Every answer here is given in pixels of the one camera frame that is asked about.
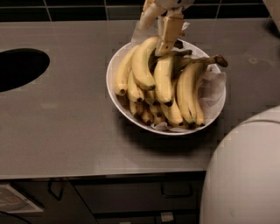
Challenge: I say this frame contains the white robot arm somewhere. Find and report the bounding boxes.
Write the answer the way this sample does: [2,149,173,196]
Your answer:
[190,17,280,224]

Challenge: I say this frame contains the lower small bananas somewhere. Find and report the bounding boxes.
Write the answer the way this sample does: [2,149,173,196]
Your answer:
[129,90,187,130]

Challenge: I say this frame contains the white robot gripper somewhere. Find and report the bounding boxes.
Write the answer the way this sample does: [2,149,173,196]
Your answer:
[139,0,195,57]

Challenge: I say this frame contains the black cabinet door handle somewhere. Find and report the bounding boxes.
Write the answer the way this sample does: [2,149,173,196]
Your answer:
[47,180,64,201]

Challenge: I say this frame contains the short yellow banana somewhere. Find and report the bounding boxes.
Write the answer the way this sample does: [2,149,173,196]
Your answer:
[127,72,144,103]

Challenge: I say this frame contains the black drawer handle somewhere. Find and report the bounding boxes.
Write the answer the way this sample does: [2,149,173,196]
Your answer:
[160,182,193,199]

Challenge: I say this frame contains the grey cabinet drawer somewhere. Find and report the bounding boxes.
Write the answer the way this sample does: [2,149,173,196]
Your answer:
[73,180,202,214]

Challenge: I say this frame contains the white paper liner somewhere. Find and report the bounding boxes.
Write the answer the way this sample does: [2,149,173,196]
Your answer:
[125,22,227,136]

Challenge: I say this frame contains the dark round sink hole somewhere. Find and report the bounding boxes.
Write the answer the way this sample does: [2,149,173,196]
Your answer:
[0,48,50,92]

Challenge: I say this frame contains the right yellow banana bunch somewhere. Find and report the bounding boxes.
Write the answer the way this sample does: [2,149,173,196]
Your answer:
[176,55,228,128]

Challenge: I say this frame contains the paper sheet on cabinet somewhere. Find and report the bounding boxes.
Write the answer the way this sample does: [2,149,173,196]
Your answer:
[0,184,44,214]

